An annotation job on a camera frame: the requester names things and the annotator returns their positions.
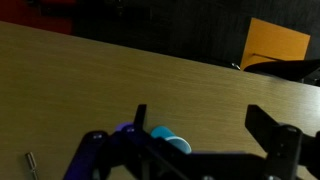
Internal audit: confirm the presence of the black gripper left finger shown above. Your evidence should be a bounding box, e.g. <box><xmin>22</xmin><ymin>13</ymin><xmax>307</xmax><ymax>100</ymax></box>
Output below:
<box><xmin>63</xmin><ymin>104</ymin><xmax>148</xmax><ymax>180</ymax></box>

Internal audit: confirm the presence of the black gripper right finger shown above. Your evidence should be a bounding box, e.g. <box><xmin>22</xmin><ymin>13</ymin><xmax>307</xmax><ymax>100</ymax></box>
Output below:
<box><xmin>244</xmin><ymin>104</ymin><xmax>304</xmax><ymax>180</ymax></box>

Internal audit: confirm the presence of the red orange chair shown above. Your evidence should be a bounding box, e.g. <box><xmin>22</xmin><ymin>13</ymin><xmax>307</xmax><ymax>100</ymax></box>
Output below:
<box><xmin>0</xmin><ymin>0</ymin><xmax>75</xmax><ymax>35</ymax></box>

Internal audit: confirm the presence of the orange floor panel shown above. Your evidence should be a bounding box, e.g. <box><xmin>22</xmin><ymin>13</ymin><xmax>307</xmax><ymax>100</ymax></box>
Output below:
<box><xmin>239</xmin><ymin>17</ymin><xmax>312</xmax><ymax>72</ymax></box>

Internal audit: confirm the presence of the blue plastic cup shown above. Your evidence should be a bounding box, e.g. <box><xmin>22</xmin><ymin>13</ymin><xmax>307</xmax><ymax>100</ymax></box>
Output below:
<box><xmin>149</xmin><ymin>125</ymin><xmax>193</xmax><ymax>154</ymax></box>

